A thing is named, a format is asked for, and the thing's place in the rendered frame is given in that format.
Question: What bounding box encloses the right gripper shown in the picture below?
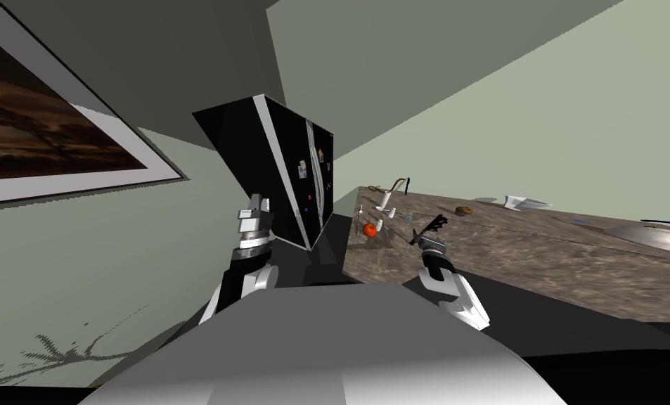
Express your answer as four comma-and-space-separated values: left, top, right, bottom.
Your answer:
408, 214, 449, 257

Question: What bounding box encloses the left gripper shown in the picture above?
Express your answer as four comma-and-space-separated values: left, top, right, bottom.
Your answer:
237, 193, 276, 234

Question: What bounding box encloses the black fridge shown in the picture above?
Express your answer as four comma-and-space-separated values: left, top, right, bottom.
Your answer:
191, 94, 335, 253

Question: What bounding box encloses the white folded paper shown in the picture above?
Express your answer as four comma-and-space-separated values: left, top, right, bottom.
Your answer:
503, 195, 553, 212

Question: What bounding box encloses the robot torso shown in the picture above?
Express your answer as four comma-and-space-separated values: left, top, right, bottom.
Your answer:
78, 283, 569, 405

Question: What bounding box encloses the silver sink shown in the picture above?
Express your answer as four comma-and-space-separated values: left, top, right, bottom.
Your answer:
600, 224, 670, 255

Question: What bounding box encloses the brown framed wall picture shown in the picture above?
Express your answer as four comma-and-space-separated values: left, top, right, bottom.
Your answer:
0, 0, 191, 208

